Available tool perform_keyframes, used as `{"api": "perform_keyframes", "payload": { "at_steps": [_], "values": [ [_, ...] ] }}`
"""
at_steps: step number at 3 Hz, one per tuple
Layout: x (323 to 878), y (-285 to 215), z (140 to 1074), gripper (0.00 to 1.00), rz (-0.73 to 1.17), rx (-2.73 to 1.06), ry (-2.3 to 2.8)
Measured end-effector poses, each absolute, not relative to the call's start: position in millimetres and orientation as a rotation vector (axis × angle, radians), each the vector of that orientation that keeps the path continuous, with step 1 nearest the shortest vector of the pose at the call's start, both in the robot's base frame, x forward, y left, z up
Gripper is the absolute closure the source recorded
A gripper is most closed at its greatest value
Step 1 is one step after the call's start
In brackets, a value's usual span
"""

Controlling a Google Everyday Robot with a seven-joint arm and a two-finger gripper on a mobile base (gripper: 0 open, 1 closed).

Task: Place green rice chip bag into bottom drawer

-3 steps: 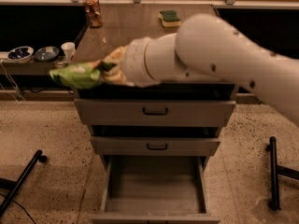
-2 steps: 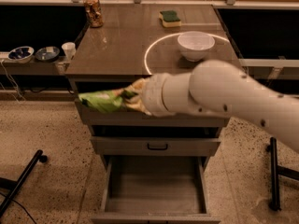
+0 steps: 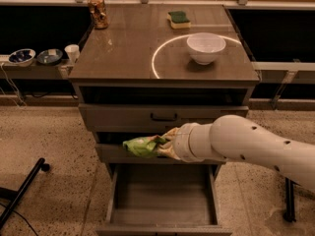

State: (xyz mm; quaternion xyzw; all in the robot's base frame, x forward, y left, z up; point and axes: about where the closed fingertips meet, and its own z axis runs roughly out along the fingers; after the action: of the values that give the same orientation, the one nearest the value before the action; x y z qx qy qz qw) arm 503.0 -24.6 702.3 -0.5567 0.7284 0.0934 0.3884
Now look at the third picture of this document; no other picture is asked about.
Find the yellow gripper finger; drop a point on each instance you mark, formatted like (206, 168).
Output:
(167, 150)
(168, 136)

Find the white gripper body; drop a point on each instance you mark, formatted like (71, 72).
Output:
(183, 142)

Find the bottom drawer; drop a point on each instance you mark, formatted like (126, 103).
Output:
(163, 200)

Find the black right stand leg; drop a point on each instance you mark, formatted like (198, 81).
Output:
(289, 214)

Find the black left stand leg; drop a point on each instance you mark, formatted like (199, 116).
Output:
(14, 196)

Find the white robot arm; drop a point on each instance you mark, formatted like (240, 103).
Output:
(235, 138)

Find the top drawer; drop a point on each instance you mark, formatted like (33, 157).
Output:
(155, 119)

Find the white bowl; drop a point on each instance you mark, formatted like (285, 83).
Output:
(204, 47)

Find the green rice chip bag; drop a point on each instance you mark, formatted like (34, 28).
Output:
(145, 147)

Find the blue patterned bowl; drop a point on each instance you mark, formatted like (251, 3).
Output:
(22, 57)

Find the black stand leg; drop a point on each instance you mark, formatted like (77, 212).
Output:
(289, 214)
(14, 196)

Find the green yellow sponge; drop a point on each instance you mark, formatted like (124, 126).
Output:
(178, 20)

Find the grey drawer cabinet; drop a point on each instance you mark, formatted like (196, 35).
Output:
(141, 60)

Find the white paper cup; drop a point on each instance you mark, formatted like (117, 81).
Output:
(73, 52)

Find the grey blue bowl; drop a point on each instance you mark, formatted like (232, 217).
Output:
(49, 57)

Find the low side shelf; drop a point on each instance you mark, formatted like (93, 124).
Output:
(35, 71)

